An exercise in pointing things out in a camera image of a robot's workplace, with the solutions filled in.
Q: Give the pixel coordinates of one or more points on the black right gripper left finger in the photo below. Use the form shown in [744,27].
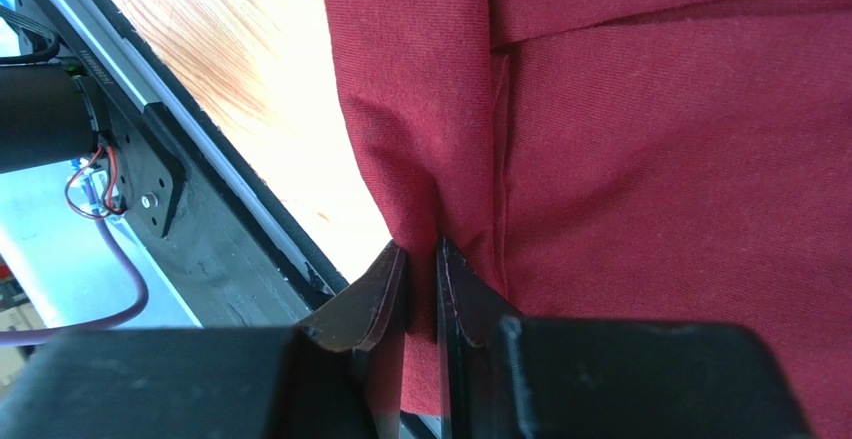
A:
[335,374]

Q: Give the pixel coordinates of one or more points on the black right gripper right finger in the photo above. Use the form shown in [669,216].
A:
[505,374]

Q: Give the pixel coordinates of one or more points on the dark red t shirt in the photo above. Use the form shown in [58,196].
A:
[641,159]

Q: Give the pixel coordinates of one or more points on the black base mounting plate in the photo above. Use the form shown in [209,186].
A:
[230,249]

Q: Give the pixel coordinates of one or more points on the aluminium frame rail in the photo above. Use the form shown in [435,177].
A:
[166,307]

